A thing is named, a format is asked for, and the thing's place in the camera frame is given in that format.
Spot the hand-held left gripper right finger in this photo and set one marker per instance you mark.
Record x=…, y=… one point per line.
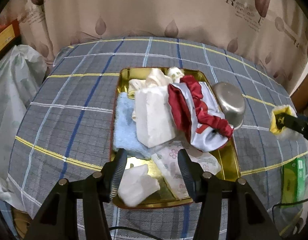
x=187, y=177

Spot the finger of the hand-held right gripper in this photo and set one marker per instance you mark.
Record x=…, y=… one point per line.
x=291, y=119
x=302, y=131

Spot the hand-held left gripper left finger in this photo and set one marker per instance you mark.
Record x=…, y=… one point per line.
x=117, y=177

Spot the cream cloth with yellow edge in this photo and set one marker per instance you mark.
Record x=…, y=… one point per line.
x=276, y=127

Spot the floral patterned white cloth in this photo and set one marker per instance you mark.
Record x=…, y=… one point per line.
x=169, y=165

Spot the small white cloth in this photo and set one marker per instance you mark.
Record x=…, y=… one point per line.
x=137, y=187

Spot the red tin box gold inside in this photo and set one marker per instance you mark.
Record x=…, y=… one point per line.
x=229, y=160

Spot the light blue towel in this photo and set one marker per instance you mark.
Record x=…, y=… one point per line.
x=125, y=130

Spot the red and white garment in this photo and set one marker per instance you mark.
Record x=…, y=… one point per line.
x=204, y=120

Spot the white fluffy cloth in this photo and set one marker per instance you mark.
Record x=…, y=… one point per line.
x=154, y=115

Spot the white towel with gold print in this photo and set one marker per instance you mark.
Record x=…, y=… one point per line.
x=174, y=73

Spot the beige satin cloth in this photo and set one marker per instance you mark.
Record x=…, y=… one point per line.
x=156, y=77

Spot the brown wooden door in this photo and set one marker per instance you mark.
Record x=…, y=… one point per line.
x=305, y=102

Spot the green packet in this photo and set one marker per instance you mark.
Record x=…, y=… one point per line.
x=293, y=180

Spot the stainless steel bowl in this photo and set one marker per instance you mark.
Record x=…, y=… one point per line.
x=230, y=102

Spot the grey plaid bed sheet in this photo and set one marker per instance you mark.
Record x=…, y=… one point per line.
x=76, y=120

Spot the clear plastic bag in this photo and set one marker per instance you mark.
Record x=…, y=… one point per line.
x=16, y=80

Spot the beige leaf-print curtain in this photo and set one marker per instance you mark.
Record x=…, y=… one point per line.
x=154, y=12

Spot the red and yellow box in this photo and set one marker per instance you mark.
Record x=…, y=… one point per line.
x=5, y=33

